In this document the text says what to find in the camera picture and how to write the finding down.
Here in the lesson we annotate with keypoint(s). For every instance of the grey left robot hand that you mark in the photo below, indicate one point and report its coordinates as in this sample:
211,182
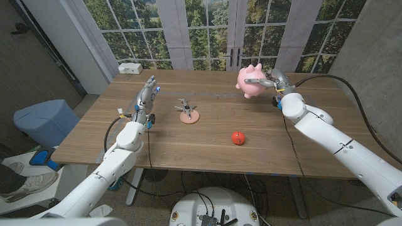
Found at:
144,100

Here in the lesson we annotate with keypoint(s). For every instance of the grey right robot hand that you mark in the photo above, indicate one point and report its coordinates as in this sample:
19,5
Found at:
282,81

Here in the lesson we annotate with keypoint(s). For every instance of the pink plastic piggy bank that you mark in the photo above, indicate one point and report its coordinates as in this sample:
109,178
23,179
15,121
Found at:
251,73

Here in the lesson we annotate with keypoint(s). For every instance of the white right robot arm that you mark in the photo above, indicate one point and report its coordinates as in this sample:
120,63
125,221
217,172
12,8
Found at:
345,153

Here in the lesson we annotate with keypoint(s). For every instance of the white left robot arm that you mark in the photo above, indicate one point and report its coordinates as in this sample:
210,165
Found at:
110,168

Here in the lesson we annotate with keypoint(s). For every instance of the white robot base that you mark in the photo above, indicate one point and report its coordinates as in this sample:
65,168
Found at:
213,204

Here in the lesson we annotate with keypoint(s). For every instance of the red ball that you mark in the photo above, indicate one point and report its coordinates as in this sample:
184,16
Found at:
238,138

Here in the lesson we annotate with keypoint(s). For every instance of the white box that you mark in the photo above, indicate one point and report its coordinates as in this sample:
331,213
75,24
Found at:
130,68

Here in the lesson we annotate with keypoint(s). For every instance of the toy airplane on round stand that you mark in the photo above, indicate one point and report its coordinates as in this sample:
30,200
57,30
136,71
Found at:
189,116

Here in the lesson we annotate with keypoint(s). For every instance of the dark round fan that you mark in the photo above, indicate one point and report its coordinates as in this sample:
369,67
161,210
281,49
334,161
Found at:
155,174

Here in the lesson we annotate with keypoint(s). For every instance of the printed window backdrop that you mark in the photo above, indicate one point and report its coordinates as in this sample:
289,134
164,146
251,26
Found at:
201,34

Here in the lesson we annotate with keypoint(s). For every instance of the white table leg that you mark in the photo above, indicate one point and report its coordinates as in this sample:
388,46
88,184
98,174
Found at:
134,188

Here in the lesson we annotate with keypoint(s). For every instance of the teal plastic object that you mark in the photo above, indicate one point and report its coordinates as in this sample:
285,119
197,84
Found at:
115,186

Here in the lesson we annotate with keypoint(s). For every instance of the blue-grey bin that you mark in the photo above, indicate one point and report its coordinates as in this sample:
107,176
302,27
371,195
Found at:
44,120

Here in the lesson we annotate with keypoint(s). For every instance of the white platform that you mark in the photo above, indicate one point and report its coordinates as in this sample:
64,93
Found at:
67,179

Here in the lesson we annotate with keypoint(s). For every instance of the grey table leg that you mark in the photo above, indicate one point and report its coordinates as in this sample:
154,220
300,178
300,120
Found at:
298,197

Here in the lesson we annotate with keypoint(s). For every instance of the crumpled white tissue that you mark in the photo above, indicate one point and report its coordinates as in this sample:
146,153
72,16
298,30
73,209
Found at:
100,211

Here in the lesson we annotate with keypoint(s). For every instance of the blue and black foot pedal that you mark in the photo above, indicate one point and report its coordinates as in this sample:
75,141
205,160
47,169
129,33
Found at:
39,158

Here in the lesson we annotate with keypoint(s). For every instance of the grey sneaker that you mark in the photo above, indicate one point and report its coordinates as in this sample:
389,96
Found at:
31,186

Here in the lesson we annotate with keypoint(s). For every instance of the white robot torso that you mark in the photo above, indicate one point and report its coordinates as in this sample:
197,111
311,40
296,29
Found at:
63,222

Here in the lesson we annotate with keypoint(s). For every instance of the dark trouser leg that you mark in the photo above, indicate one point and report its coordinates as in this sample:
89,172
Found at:
9,180

